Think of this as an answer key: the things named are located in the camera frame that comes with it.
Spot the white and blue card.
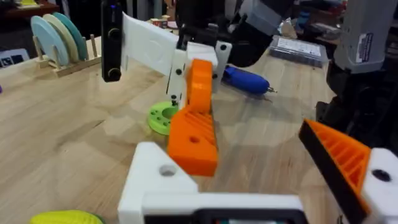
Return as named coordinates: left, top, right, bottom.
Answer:
left=0, top=48, right=30, bottom=68

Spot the cream plate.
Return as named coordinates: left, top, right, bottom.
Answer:
left=42, top=13, right=80, bottom=63

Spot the orange ribbed wedge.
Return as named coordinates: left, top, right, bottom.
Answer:
left=167, top=105, right=219, bottom=177

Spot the bare white left gripper left finger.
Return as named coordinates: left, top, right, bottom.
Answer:
left=118, top=141, right=200, bottom=224

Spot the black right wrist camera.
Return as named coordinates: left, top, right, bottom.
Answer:
left=100, top=0, right=124, bottom=83

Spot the yellow toy vegetable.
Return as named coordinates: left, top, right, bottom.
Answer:
left=29, top=209, right=105, bottom=224

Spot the green disc with holes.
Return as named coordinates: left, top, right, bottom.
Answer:
left=147, top=101, right=180, bottom=136

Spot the white orange left gripper right finger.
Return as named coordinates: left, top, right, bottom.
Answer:
left=298, top=118, right=398, bottom=224

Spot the clear plastic box with label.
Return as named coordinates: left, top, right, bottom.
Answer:
left=268, top=35, right=329, bottom=68

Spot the light blue plate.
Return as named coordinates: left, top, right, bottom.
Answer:
left=30, top=15, right=70, bottom=67

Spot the teal plate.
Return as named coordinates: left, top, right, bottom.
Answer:
left=52, top=11, right=88, bottom=62

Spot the wooden peg rack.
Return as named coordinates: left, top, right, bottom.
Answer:
left=32, top=33, right=103, bottom=78

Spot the blue electric screwdriver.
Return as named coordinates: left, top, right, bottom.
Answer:
left=221, top=65, right=278, bottom=96

